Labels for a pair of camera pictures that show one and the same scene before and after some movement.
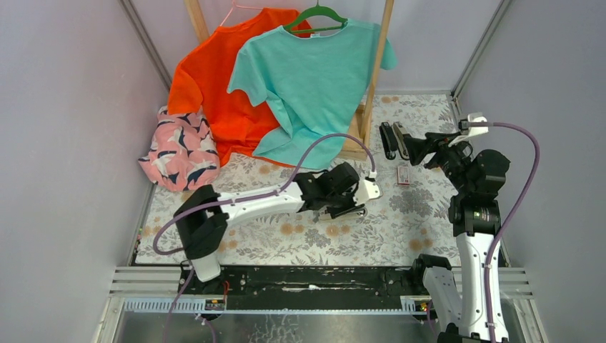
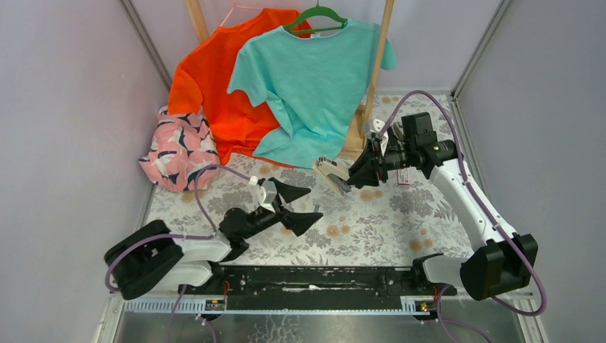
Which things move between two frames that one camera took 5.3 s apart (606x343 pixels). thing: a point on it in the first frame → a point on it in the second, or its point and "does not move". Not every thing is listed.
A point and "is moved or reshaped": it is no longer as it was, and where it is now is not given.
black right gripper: x=435 y=142 → x=367 y=174
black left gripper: x=349 y=204 → x=298 y=222
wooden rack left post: x=197 y=19 does not move
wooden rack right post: x=385 y=33 does not move
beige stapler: x=324 y=215 is moved or reshaped
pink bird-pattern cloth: x=184 y=155 does not move
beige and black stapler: x=398 y=132 does not move
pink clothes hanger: x=234 y=6 does not move
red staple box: x=403 y=175 does not move
